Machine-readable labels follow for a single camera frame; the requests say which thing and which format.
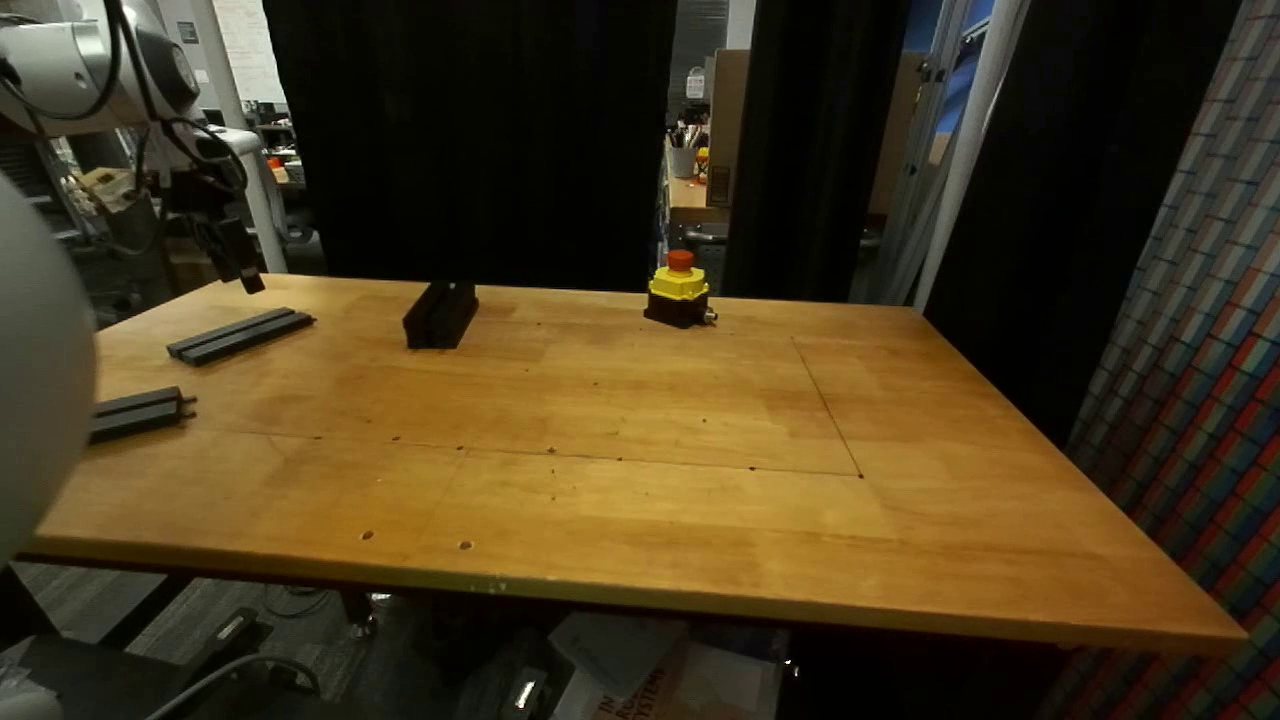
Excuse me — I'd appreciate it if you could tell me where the yellow red emergency stop button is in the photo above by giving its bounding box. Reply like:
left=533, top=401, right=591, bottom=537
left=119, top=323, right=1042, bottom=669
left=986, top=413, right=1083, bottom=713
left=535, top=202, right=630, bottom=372
left=643, top=242, right=718, bottom=329

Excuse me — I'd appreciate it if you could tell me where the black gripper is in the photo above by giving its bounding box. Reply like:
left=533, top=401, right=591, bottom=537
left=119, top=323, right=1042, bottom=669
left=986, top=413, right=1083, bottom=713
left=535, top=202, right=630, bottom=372
left=163, top=163, right=269, bottom=299

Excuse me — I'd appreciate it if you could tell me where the white frame post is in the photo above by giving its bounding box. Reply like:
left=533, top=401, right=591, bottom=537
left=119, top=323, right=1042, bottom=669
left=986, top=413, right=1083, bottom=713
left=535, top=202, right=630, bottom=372
left=863, top=0, right=1033, bottom=313

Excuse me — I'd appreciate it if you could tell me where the colourful patterned backdrop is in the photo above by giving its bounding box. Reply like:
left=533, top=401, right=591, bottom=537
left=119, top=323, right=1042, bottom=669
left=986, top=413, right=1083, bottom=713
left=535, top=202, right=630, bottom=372
left=1038, top=0, right=1280, bottom=720

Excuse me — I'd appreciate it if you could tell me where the white support post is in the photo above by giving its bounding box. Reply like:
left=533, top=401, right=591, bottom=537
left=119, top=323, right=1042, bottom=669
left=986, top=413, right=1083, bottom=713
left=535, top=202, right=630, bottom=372
left=163, top=0, right=292, bottom=281

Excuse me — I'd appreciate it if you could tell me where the narrow black curtain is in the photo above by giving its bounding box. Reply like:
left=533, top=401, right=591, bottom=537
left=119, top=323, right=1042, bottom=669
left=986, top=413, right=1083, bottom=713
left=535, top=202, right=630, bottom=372
left=726, top=0, right=925, bottom=305

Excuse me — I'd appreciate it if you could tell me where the cardboard box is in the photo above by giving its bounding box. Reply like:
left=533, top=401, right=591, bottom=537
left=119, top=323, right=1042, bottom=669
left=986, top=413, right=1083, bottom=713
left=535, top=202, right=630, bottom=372
left=701, top=42, right=758, bottom=213

